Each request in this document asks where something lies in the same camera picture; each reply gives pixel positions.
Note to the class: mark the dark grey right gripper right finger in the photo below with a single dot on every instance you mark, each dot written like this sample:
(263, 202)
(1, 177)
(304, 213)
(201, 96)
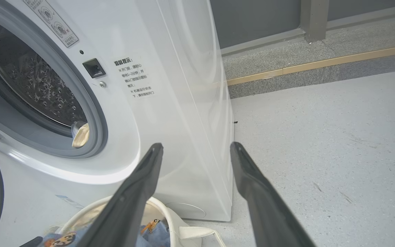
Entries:
(269, 212)

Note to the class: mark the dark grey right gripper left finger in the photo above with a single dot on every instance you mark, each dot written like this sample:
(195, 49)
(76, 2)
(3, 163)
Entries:
(125, 209)

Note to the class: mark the blue cartoon print garment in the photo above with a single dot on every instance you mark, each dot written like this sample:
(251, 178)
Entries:
(158, 236)

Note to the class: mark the beige cloth garment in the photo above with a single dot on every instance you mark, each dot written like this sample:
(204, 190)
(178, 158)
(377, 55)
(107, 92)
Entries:
(81, 135)

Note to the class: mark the cream canvas laundry basket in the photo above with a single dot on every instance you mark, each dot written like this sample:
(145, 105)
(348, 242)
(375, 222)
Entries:
(175, 223)

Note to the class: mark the white front-load washing machine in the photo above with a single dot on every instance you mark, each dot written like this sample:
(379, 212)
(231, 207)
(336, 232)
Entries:
(170, 103)

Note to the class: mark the blue energy label sticker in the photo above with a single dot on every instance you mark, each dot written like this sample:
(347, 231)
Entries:
(69, 201)

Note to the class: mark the brass floor strip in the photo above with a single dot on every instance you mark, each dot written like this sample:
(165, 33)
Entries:
(321, 62)

